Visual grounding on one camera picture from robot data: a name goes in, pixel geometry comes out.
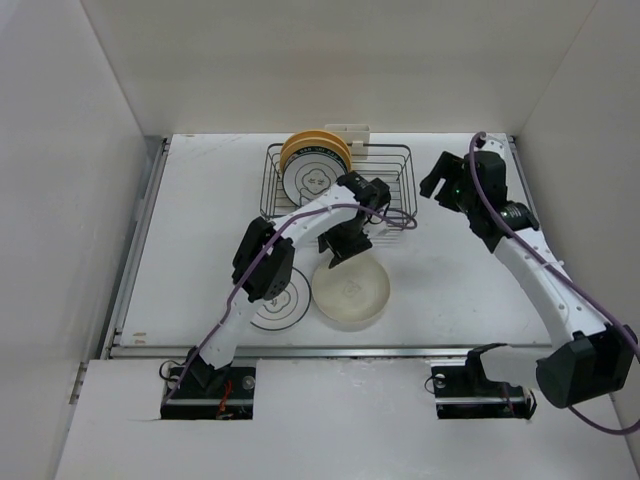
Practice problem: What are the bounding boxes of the grey wire dish rack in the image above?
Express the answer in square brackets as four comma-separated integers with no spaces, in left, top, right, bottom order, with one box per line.
[260,143,417,238]

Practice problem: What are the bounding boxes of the cream shallow bowl plate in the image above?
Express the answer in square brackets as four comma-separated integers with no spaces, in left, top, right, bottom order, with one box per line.
[311,254,391,332]

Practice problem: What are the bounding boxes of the cream plastic cutlery holder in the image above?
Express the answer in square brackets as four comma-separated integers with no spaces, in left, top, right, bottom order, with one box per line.
[324,123,371,158]

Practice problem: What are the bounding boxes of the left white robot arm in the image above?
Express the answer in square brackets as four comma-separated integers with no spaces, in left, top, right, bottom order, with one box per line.
[183,172,391,397]

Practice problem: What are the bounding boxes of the white plate teal rim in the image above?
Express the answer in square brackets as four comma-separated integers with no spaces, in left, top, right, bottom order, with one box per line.
[282,146,349,206]

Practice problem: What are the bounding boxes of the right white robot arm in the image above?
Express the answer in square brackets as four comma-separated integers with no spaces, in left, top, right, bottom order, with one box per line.
[420,139,637,409]

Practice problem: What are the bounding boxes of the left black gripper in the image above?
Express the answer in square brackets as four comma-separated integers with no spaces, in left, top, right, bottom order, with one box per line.
[318,217,370,267]

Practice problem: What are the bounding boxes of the white plate black rings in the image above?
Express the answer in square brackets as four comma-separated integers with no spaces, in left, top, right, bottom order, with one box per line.
[248,266,312,333]

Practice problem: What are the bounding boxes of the aluminium table frame rail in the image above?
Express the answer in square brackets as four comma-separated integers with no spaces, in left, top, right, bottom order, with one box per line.
[69,134,581,406]

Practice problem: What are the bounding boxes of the yellow plate front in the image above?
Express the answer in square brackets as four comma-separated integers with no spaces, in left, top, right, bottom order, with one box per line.
[279,138,352,173]

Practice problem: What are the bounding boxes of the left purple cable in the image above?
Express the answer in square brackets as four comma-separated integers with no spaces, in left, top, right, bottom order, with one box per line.
[162,202,419,409]

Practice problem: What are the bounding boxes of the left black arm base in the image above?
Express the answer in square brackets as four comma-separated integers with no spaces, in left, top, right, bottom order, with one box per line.
[160,358,257,421]

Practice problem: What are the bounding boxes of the yellow plate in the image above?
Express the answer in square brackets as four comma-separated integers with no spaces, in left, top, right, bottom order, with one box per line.
[279,138,352,173]
[282,129,349,150]

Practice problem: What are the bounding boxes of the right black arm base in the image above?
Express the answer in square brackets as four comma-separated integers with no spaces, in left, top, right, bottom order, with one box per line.
[424,343,538,420]

